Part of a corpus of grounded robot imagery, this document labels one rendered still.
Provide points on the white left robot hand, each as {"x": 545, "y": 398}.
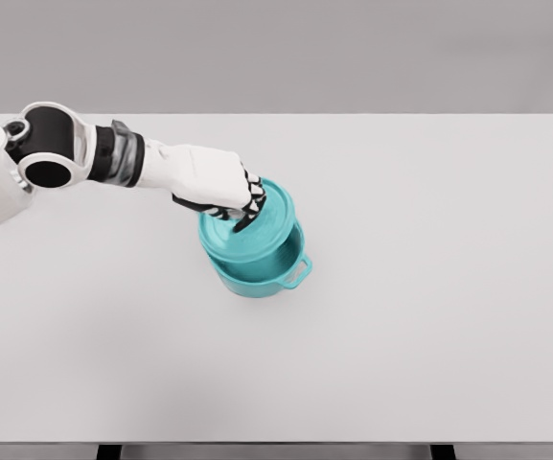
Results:
{"x": 209, "y": 172}

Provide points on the teal pot lid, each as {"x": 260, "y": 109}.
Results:
{"x": 266, "y": 230}

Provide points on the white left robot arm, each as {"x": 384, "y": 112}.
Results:
{"x": 55, "y": 148}

